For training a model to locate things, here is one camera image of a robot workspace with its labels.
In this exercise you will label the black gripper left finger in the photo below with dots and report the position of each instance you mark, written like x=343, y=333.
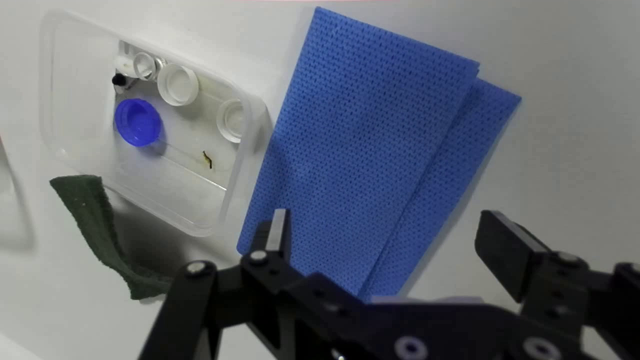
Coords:
x=270, y=245

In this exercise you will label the dark green cloth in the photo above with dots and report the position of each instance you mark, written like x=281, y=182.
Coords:
x=93, y=213

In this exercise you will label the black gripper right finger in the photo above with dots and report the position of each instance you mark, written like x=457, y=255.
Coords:
x=542, y=280

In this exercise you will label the blue bottle cap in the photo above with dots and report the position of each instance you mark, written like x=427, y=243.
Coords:
x=136, y=123

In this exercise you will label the blue towel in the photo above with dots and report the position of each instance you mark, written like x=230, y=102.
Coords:
x=376, y=142

